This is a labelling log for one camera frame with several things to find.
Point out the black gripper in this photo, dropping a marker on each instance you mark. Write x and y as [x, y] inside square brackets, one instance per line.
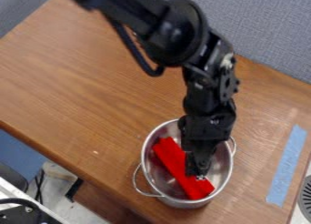
[204, 130]

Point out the red rectangular block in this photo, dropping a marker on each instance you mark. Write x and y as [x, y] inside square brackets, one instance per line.
[172, 158]

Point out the silver metal pot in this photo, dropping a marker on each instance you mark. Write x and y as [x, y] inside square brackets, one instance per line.
[155, 183]

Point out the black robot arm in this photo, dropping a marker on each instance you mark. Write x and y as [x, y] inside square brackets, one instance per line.
[167, 34]

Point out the blue tape strip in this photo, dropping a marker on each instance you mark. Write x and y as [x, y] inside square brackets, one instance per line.
[280, 183]

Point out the grey fan grille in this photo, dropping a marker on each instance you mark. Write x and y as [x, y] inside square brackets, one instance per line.
[304, 198]

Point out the black device with handle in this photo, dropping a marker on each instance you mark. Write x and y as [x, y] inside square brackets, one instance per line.
[25, 213]

